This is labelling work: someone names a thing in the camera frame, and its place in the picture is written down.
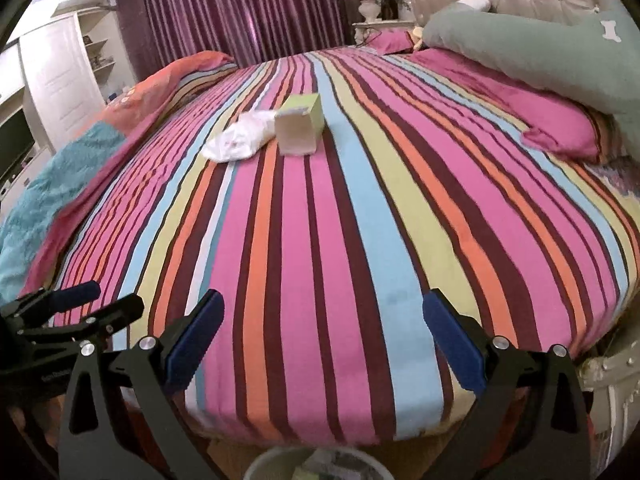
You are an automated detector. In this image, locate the black television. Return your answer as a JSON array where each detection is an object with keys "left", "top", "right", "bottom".
[{"left": 0, "top": 107, "right": 36, "bottom": 182}]

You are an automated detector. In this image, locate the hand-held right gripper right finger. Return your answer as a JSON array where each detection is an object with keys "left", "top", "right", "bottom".
[{"left": 421, "top": 288, "right": 594, "bottom": 480}]

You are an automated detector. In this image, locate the long green pillow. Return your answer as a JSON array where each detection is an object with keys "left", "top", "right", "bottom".
[{"left": 421, "top": 2, "right": 640, "bottom": 142}]

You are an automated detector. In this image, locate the white nightstand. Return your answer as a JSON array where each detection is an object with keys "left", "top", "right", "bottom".
[{"left": 352, "top": 20, "right": 417, "bottom": 46}]

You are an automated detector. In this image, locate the striped bed sheet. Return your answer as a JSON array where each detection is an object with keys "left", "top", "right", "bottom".
[{"left": 50, "top": 44, "right": 640, "bottom": 452}]

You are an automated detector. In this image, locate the white wardrobe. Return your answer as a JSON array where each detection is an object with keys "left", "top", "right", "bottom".
[{"left": 19, "top": 2, "right": 134, "bottom": 155}]

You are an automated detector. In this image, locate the white waste bin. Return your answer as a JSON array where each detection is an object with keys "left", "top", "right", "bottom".
[{"left": 243, "top": 443, "right": 397, "bottom": 480}]

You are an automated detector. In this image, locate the small pink pillow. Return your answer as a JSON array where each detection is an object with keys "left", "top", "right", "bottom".
[{"left": 367, "top": 28, "right": 417, "bottom": 55}]

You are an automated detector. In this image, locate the white television cabinet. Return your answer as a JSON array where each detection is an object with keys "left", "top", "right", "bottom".
[{"left": 0, "top": 41, "right": 57, "bottom": 202}]

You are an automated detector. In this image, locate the white plastic bag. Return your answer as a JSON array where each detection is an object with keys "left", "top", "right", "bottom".
[{"left": 199, "top": 109, "right": 277, "bottom": 164}]

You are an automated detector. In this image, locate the orange and blue quilt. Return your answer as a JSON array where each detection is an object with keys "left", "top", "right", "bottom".
[{"left": 0, "top": 50, "right": 239, "bottom": 307}]

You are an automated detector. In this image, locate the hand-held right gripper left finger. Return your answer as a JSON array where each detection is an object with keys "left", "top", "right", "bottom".
[{"left": 57, "top": 288, "right": 226, "bottom": 480}]

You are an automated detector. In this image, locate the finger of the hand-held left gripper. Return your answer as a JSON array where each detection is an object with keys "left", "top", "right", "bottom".
[
  {"left": 0, "top": 280, "right": 102, "bottom": 334},
  {"left": 16, "top": 293, "right": 146, "bottom": 344}
]

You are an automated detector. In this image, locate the green cardboard box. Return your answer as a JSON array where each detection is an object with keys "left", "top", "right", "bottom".
[{"left": 273, "top": 93, "right": 325, "bottom": 157}]

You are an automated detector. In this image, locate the large pink pillow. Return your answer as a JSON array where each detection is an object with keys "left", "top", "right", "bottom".
[{"left": 407, "top": 47, "right": 609, "bottom": 164}]

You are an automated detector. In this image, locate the purple curtain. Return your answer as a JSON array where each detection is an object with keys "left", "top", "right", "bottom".
[
  {"left": 117, "top": 0, "right": 264, "bottom": 69},
  {"left": 225, "top": 0, "right": 352, "bottom": 59}
]

